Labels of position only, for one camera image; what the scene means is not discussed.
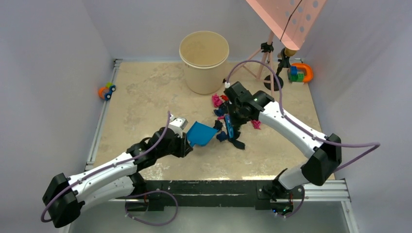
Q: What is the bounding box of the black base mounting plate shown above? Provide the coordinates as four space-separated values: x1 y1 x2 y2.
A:
125 180 304 214

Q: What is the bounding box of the dark blue paper scrap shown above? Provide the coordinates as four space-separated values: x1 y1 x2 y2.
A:
216 131 228 142

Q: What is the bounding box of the orange blue green toy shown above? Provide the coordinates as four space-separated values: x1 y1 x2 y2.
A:
287 63 314 83

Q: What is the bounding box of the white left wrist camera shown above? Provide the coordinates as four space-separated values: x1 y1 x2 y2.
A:
168 115 188 137

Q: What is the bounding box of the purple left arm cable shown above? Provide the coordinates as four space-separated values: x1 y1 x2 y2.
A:
40 111 172 223

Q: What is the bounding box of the blue plastic dustpan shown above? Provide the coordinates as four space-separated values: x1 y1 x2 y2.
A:
187 121 218 147

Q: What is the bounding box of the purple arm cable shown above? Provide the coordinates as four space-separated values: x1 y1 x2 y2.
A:
40 111 172 223
224 60 381 173

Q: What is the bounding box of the beige plastic bucket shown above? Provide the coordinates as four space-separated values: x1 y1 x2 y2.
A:
179 31 229 95

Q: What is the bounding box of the black paper scrap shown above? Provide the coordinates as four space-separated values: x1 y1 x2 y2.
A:
213 120 223 131

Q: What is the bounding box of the pink music stand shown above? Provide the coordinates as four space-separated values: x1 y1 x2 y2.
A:
230 0 327 85

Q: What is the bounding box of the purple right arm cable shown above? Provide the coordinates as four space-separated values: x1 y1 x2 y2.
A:
224 60 381 173

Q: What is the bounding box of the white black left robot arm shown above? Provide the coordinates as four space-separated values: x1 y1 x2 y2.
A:
41 127 193 228

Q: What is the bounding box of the red paper scrap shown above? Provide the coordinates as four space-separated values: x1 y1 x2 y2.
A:
220 95 229 101

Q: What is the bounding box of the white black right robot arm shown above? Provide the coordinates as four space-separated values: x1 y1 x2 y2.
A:
224 82 342 198

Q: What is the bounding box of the orange blue toy car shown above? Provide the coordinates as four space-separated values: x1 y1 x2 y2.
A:
98 82 117 101

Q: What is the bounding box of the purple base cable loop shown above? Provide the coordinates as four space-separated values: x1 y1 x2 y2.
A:
124 189 179 226

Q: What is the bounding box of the blue hand brush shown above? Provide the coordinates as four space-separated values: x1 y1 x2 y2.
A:
224 114 234 138

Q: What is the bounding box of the pink paper scrap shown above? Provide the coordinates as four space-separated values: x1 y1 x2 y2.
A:
211 94 223 108

